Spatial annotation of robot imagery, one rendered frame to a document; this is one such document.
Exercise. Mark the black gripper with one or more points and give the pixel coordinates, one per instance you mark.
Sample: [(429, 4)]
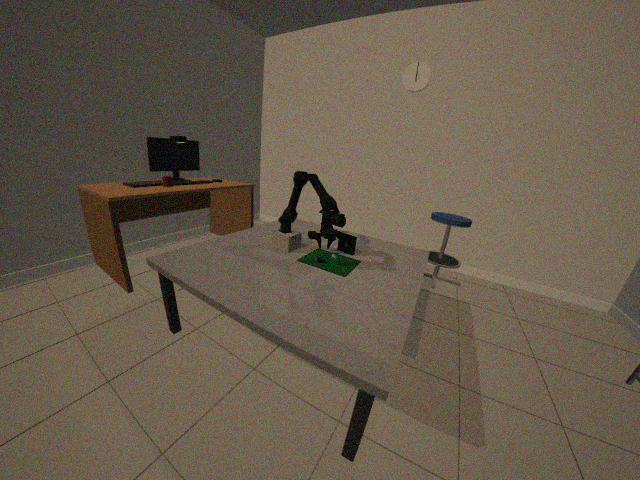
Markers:
[(317, 236)]

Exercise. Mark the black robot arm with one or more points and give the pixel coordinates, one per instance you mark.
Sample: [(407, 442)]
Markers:
[(327, 202)]

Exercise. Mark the green circuit board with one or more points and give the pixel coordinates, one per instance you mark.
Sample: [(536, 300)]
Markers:
[(339, 264)]

